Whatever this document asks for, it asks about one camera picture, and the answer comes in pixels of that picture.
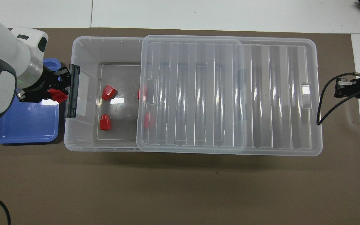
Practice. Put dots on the clear plastic storage box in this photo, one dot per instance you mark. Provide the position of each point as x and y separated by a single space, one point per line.
120 78

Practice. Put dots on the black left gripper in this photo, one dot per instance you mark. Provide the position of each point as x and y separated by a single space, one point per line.
42 84

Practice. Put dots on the blue plastic tray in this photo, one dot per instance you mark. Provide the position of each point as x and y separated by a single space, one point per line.
27 125

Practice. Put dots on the red block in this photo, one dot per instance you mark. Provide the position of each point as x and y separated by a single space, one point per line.
147 120
109 92
56 96
141 93
105 123

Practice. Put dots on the brown table mat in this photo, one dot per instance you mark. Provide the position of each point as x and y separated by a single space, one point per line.
180 187

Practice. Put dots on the clear ribbed plastic lid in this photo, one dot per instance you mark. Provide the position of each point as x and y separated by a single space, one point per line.
230 93

